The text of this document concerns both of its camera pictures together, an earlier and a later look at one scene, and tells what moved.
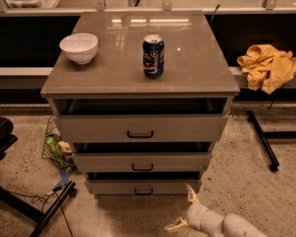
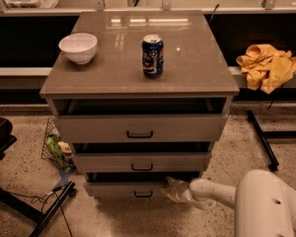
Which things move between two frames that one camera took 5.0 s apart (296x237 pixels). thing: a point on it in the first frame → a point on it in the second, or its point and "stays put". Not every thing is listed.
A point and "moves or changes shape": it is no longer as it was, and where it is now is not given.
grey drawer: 142,162 stays put
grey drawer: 144,128 stays put
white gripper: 196,213 → 182,191
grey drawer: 143,187 moves or changes shape
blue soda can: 153,55 stays put
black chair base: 1,138 stays put
